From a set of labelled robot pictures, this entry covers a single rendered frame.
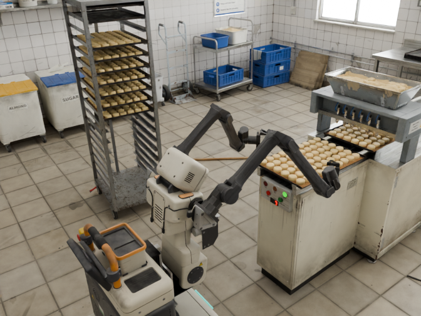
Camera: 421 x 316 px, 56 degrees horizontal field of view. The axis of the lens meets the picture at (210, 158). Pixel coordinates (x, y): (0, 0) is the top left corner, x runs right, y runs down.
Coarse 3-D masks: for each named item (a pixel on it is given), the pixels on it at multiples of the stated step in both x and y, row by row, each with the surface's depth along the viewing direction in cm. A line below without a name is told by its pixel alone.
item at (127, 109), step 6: (90, 102) 348; (138, 102) 339; (96, 108) 334; (108, 108) 328; (114, 108) 332; (120, 108) 327; (126, 108) 326; (132, 108) 330; (138, 108) 326; (144, 108) 326; (108, 114) 316; (114, 114) 316; (120, 114) 319
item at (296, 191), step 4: (360, 152) 263; (364, 152) 262; (368, 152) 266; (368, 156) 268; (352, 164) 258; (292, 184) 228; (296, 188) 227; (304, 188) 233; (308, 188) 235; (292, 192) 231; (296, 192) 229; (300, 192) 232
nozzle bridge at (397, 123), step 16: (320, 96) 284; (336, 96) 278; (320, 112) 293; (336, 112) 288; (352, 112) 277; (368, 112) 267; (384, 112) 249; (400, 112) 248; (416, 112) 248; (320, 128) 306; (368, 128) 265; (384, 128) 260; (400, 128) 243; (416, 128) 251; (416, 144) 260; (400, 160) 261
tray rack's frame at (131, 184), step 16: (64, 0) 316; (80, 0) 274; (96, 0) 272; (112, 0) 276; (128, 0) 281; (96, 32) 340; (80, 96) 352; (112, 128) 381; (112, 144) 388; (96, 176) 391; (128, 176) 393; (144, 176) 392; (128, 192) 366; (144, 192) 366; (112, 208) 350
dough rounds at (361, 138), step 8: (344, 128) 293; (336, 136) 283; (344, 136) 285; (352, 136) 280; (360, 136) 284; (368, 136) 283; (384, 136) 281; (360, 144) 270; (368, 144) 272; (376, 144) 268; (384, 144) 272
